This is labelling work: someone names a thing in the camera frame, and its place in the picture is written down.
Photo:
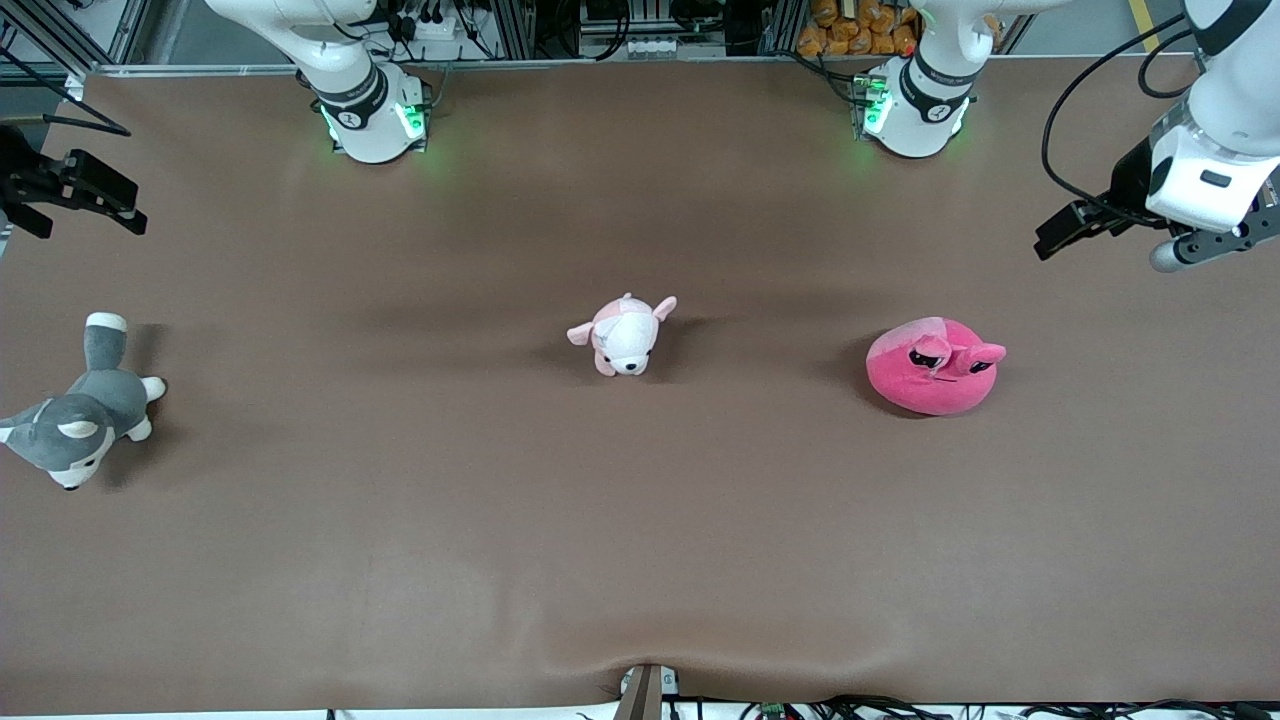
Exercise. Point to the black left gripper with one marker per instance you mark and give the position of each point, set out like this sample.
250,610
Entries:
1128,184

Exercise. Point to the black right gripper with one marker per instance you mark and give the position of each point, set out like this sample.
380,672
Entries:
22,176

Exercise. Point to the hot pink round plush toy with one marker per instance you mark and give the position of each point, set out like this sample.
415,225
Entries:
930,375

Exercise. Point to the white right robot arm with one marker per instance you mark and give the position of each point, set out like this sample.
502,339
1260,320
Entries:
365,110

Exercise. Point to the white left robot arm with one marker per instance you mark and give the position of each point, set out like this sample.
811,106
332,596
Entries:
925,110

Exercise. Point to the grey white husky plush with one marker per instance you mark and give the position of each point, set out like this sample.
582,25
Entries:
95,410

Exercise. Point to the white power strip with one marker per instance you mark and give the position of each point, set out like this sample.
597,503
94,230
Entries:
425,22

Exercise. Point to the pale pink plush dog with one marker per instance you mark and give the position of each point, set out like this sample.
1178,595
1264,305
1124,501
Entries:
625,340

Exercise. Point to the brown table cover cloth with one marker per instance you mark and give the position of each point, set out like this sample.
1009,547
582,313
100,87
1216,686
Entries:
640,520

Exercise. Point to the green connector board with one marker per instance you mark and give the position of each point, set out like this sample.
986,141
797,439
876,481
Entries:
772,711

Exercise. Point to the aluminium table edge rail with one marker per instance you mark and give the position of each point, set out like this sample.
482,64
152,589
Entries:
600,64

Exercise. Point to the grey camera mount clamp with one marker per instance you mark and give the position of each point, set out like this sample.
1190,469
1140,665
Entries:
642,695

